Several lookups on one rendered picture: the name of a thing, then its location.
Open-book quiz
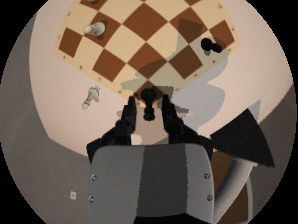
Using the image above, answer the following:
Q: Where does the brown and cream chessboard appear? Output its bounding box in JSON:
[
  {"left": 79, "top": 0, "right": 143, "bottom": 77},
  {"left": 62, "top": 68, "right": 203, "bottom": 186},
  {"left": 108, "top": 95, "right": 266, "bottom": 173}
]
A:
[{"left": 52, "top": 0, "right": 242, "bottom": 111}]

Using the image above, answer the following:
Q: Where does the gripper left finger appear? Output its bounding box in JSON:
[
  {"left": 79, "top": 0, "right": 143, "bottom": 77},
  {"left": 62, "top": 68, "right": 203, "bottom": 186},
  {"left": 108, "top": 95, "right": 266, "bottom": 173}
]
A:
[{"left": 86, "top": 96, "right": 137, "bottom": 164}]

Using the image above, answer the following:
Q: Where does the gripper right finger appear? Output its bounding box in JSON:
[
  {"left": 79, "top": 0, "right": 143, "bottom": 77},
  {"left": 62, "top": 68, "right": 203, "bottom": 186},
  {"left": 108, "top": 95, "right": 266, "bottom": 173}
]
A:
[{"left": 161, "top": 94, "right": 214, "bottom": 162}]

